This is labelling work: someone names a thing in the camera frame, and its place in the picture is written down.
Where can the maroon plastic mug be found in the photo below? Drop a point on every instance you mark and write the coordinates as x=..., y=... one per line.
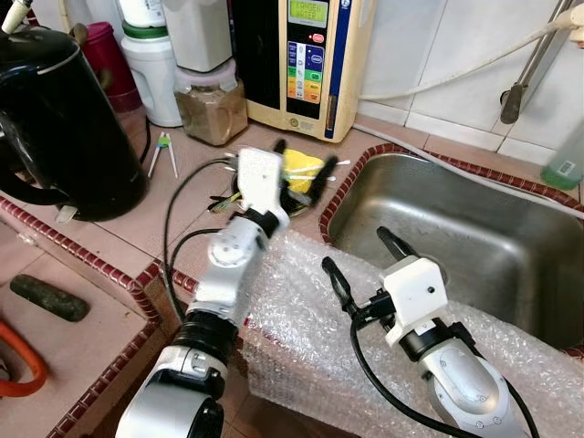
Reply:
x=105, y=59

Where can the black electric kettle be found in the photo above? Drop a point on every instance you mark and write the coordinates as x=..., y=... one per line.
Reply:
x=64, y=128

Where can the cream water ionizer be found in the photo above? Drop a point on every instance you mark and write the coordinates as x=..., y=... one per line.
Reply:
x=347, y=64

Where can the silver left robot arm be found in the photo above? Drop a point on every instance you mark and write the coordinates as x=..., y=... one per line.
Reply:
x=224, y=265

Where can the white plastic container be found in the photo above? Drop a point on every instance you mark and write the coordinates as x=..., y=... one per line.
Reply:
x=196, y=32

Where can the hanging metal utensil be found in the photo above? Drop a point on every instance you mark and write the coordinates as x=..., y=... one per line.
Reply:
x=516, y=96

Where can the clear bubble wrap sheet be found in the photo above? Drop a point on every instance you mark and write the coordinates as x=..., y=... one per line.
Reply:
x=301, y=365

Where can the thin white wall tube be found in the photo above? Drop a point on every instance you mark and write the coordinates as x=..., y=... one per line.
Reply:
x=456, y=73

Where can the white green plastic tongs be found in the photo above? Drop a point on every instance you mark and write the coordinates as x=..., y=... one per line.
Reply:
x=164, y=151

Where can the clear bottle with blue cap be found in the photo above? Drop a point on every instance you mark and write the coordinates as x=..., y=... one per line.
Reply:
x=564, y=164

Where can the steel bowl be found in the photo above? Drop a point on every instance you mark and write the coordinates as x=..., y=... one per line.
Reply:
x=301, y=206

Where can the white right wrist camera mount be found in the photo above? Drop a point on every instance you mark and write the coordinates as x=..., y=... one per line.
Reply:
x=415, y=297

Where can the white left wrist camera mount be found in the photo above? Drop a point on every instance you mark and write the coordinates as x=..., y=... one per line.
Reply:
x=260, y=178

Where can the clear jar of brown powder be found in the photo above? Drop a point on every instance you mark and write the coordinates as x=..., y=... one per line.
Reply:
x=212, y=109

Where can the dark green stone pestle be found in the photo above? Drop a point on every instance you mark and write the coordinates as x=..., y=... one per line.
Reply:
x=50, y=298

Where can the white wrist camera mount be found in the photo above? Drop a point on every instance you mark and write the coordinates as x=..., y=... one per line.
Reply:
x=260, y=178
x=415, y=297

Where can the yellow plastic cup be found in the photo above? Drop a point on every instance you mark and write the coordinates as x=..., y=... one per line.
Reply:
x=299, y=169

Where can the cream faucet diverter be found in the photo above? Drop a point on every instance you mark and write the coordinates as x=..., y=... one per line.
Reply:
x=578, y=26

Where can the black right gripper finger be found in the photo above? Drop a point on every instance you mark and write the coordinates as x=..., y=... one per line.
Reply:
x=338, y=283
x=397, y=243

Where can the white jug with green band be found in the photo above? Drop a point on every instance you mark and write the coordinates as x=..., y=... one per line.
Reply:
x=153, y=78

